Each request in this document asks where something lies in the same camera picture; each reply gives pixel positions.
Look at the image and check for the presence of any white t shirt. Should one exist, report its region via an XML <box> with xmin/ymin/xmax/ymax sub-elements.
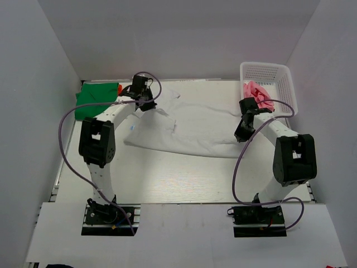
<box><xmin>123</xmin><ymin>88</ymin><xmax>243</xmax><ymax>159</ymax></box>

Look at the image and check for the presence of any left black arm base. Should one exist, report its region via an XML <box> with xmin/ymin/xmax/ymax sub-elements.
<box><xmin>81</xmin><ymin>204</ymin><xmax>141</xmax><ymax>237</ymax></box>

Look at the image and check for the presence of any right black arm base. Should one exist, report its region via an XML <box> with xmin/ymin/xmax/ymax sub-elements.
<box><xmin>227</xmin><ymin>206</ymin><xmax>287</xmax><ymax>238</ymax></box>

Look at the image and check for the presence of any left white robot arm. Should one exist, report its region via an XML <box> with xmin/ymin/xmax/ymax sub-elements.
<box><xmin>79</xmin><ymin>82</ymin><xmax>156</xmax><ymax>223</ymax></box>

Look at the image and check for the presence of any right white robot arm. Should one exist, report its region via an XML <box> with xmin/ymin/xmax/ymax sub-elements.
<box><xmin>232</xmin><ymin>109</ymin><xmax>317</xmax><ymax>223</ymax></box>

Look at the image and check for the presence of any pink t shirt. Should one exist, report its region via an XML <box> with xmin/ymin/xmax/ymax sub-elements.
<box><xmin>243</xmin><ymin>81</ymin><xmax>274</xmax><ymax>112</ymax></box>

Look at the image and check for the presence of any folded orange t shirt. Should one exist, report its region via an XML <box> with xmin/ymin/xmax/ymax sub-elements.
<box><xmin>117</xmin><ymin>84</ymin><xmax>123</xmax><ymax>96</ymax></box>

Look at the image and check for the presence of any white plastic basket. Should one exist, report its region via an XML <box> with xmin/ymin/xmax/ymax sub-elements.
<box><xmin>240</xmin><ymin>62</ymin><xmax>298</xmax><ymax>116</ymax></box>

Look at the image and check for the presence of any folded green t shirt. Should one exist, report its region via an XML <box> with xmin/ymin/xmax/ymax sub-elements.
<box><xmin>75</xmin><ymin>83</ymin><xmax>119</xmax><ymax>121</ymax></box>

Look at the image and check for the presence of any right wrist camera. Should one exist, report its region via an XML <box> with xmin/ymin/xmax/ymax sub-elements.
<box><xmin>239</xmin><ymin>97</ymin><xmax>259</xmax><ymax>115</ymax></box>

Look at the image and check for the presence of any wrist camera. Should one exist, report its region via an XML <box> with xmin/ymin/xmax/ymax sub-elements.
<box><xmin>239</xmin><ymin>97</ymin><xmax>259</xmax><ymax>115</ymax></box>
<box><xmin>130</xmin><ymin>75</ymin><xmax>149</xmax><ymax>94</ymax></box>

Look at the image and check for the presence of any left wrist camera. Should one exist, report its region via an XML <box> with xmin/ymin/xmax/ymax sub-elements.
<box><xmin>130</xmin><ymin>75</ymin><xmax>149</xmax><ymax>94</ymax></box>

